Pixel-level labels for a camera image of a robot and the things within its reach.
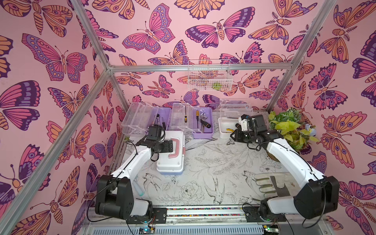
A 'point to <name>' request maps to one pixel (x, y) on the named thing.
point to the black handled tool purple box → (205, 123)
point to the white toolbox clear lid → (235, 108)
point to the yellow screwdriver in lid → (185, 116)
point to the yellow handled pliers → (229, 129)
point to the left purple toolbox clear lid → (139, 116)
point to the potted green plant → (293, 128)
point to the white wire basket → (210, 80)
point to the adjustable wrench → (203, 117)
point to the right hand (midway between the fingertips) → (234, 133)
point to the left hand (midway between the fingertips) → (166, 145)
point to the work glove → (277, 184)
